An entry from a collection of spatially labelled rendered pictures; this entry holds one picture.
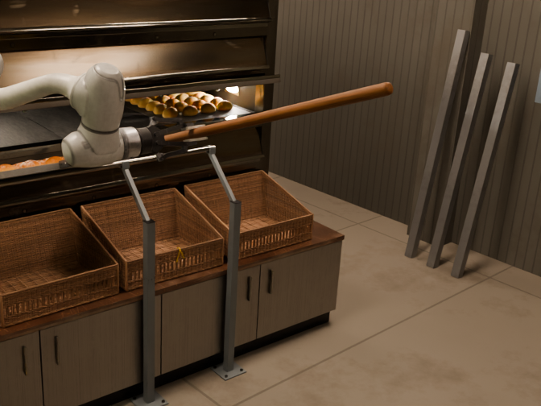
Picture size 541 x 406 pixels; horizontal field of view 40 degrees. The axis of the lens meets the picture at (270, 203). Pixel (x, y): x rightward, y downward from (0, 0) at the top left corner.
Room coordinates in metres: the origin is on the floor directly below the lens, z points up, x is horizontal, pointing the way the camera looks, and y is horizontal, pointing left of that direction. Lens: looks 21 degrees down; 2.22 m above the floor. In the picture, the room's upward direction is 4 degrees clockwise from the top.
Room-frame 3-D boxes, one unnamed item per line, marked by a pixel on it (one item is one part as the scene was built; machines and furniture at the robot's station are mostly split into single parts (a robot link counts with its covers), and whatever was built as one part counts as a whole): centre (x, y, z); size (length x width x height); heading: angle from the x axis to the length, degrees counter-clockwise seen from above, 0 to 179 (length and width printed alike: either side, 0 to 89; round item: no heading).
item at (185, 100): (4.36, 0.61, 1.21); 0.61 x 0.48 x 0.06; 41
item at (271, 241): (3.85, 0.12, 0.72); 0.56 x 0.49 x 0.28; 130
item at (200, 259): (3.45, 0.58, 0.72); 0.56 x 0.49 x 0.28; 130
